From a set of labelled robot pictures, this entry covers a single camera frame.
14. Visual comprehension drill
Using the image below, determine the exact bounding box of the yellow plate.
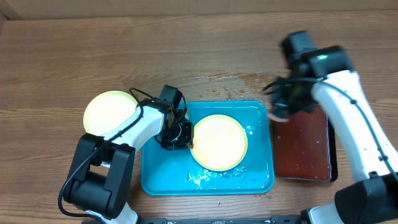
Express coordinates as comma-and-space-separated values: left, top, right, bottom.
190, 114, 248, 171
83, 90, 137, 136

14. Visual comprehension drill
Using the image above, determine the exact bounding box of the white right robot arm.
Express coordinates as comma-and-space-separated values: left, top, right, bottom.
264, 46, 397, 223

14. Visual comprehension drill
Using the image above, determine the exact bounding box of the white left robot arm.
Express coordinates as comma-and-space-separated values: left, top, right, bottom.
58, 98, 193, 223

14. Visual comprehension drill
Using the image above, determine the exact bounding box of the blue plastic tray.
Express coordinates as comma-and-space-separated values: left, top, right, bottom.
141, 101, 275, 196

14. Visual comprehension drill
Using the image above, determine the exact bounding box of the black tray with red water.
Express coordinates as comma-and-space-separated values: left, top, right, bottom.
274, 105, 338, 182

